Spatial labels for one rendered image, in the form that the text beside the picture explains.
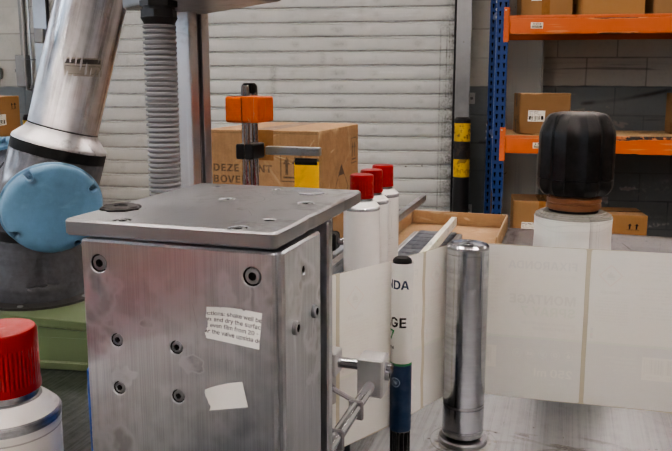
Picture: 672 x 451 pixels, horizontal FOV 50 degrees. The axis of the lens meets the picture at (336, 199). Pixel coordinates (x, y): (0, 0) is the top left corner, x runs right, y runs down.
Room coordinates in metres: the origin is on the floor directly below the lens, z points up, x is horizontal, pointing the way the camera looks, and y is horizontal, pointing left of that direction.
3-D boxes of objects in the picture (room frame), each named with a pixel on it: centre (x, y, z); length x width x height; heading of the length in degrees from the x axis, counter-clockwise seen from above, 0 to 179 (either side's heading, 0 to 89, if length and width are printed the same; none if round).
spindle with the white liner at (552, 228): (0.80, -0.27, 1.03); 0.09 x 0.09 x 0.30
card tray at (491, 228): (1.77, -0.28, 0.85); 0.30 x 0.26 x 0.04; 162
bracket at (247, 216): (0.38, 0.06, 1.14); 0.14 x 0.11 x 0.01; 162
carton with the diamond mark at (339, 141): (1.57, 0.11, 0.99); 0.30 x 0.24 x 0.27; 164
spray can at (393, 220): (1.12, -0.07, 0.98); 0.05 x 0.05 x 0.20
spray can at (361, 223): (0.99, -0.04, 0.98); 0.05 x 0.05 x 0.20
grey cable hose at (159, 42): (0.69, 0.17, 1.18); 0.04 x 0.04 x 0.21
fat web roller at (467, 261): (0.63, -0.12, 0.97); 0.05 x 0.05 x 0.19
